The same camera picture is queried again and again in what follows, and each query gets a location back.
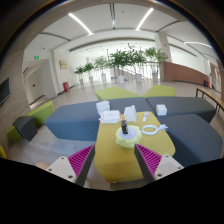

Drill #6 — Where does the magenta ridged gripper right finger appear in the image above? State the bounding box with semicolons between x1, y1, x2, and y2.
134;144;183;184

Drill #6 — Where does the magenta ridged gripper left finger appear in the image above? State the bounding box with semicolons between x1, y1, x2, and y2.
47;145;95;187

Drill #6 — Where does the blue-grey sofa left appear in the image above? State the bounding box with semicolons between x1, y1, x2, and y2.
45;97;153;141

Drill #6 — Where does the blue-grey sofa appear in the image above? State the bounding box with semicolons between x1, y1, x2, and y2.
146;96;216;123
158;114;223;167
45;97;153;141

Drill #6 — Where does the blue-grey sofa right front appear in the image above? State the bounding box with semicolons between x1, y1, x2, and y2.
158;114;223;167

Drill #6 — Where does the small white bottle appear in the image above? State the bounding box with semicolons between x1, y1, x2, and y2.
142;112;149;122

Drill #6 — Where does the white box on table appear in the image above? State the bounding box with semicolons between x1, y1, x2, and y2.
124;105;137;122

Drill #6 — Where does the white cube box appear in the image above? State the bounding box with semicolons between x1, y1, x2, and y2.
156;104;167;116

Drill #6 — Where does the white tissue pack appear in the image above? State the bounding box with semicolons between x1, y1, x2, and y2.
99;110;121;123

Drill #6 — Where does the green bench left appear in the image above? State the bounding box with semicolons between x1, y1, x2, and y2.
7;101;54;143

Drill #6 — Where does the blue-grey sofa right back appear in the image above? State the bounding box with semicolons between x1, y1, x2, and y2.
146;96;216;123

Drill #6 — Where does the white stacked box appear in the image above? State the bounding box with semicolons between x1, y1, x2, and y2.
96;100;110;114

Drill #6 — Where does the green sofa right back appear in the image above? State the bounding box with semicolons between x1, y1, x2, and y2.
143;85;175;98

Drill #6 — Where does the green sofa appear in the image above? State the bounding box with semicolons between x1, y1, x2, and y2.
95;87;138;100
143;85;175;98

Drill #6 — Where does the green sofa centre back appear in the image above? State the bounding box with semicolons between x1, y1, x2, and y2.
95;87;138;100

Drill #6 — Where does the red bin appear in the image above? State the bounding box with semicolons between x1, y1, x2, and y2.
63;82;70;92

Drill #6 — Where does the wooden bench right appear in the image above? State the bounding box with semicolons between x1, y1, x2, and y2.
196;87;224;112

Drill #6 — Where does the potted plant far left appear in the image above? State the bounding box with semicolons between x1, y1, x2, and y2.
75;65;85;87

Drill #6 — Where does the potted plant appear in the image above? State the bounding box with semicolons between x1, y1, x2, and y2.
145;47;167;82
75;65;85;87
109;50;129;84

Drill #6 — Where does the potted plant right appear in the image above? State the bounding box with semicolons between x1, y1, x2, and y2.
145;47;167;82

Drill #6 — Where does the potted plant centre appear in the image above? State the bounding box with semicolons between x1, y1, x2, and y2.
109;50;129;84

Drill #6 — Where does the yellow wall picture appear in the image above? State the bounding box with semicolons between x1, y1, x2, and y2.
59;60;67;70

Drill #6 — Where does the wall television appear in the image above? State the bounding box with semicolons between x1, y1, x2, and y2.
0;78;11;106

